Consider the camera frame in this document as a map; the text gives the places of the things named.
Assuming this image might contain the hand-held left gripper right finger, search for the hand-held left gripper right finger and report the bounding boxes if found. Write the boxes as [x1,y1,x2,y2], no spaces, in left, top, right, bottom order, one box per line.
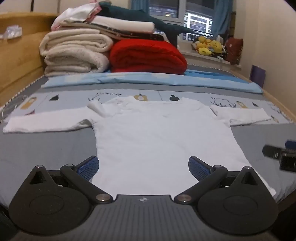
[174,156,259,205]

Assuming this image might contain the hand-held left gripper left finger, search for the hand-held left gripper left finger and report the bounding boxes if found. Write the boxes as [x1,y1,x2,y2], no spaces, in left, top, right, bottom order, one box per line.
[28,156,113,205]

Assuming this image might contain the purple box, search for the purple box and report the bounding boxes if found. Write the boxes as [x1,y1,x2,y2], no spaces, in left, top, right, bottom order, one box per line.
[251,65,266,87]

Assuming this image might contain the light blue quilt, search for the light blue quilt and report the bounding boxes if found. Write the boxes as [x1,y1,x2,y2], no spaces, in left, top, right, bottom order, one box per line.
[43,70,264,94]

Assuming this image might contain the dark red bag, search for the dark red bag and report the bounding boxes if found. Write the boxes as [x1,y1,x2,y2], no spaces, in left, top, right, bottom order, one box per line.
[225,37,244,64]

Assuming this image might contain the cream fleece blanket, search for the cream fleece blanket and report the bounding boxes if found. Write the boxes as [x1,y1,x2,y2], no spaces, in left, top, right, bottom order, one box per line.
[39,29,114,76]

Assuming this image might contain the yellow plush toy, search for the yellow plush toy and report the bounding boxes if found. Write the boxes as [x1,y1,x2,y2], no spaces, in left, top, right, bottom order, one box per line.
[192,36,213,56]
[209,40,224,55]

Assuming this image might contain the red folded blanket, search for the red folded blanket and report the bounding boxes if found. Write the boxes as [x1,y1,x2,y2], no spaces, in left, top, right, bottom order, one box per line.
[109,39,188,75]

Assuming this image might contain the blue curtain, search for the blue curtain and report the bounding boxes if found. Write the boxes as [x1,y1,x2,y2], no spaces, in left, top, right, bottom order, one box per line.
[213,0,233,39]
[131,0,151,14]

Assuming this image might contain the window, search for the window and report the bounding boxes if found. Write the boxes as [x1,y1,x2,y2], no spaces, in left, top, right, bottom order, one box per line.
[148,0,216,41]

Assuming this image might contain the white folded cloth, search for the white folded cloth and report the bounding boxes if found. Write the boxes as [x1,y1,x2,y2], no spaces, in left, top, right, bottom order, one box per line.
[90,16,155,33]

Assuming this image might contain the pink and white cloth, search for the pink and white cloth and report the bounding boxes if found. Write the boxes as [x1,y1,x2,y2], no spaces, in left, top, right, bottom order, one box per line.
[51,0,102,30]

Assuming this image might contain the clear plastic bag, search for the clear plastic bag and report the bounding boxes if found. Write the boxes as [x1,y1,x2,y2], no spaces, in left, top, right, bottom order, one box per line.
[0,25,22,40]

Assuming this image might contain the dark teal plush shark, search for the dark teal plush shark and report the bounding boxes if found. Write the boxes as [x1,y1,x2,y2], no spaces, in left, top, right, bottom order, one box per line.
[98,1,195,45]

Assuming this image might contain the wooden bed frame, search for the wooden bed frame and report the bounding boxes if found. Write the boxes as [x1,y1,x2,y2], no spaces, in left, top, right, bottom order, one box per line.
[0,13,296,130]

